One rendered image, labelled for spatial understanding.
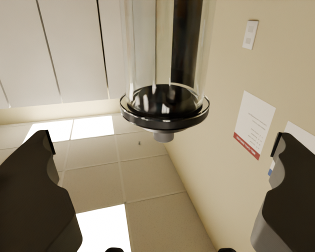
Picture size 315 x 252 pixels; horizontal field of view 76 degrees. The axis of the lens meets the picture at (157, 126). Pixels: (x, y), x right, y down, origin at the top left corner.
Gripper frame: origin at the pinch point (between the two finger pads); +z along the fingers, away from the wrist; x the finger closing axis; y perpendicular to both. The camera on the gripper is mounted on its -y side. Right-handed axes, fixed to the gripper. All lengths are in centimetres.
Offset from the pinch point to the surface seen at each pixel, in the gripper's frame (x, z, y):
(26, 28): -144, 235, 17
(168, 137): 1.1, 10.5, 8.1
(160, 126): 0.0, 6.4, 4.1
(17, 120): -215, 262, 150
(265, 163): 49, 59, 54
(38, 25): -132, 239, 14
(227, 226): 47, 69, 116
